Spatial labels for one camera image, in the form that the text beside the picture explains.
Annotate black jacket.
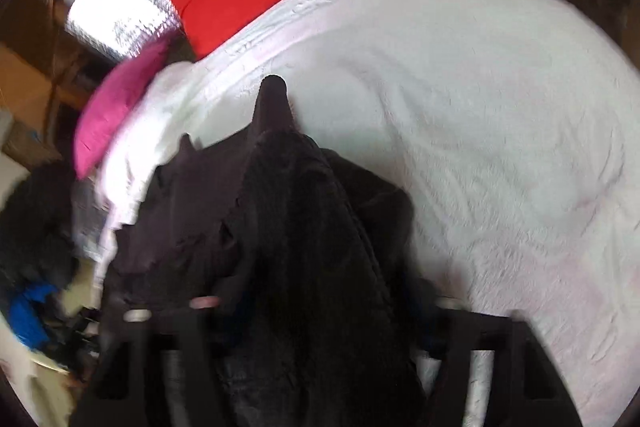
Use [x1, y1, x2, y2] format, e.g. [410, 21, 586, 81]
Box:
[101, 76, 430, 426]

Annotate dark clothes pile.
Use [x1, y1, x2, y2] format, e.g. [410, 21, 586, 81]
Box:
[1, 160, 78, 313]

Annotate blue garment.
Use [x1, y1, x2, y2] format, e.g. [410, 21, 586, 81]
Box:
[8, 283, 58, 351]

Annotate white bed blanket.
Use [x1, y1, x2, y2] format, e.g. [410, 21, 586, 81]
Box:
[99, 0, 639, 426]

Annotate pink pillow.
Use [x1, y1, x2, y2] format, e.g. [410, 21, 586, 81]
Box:
[74, 37, 169, 180]

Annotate brown cardboard box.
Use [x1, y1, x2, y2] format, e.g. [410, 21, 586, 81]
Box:
[0, 0, 91, 134]

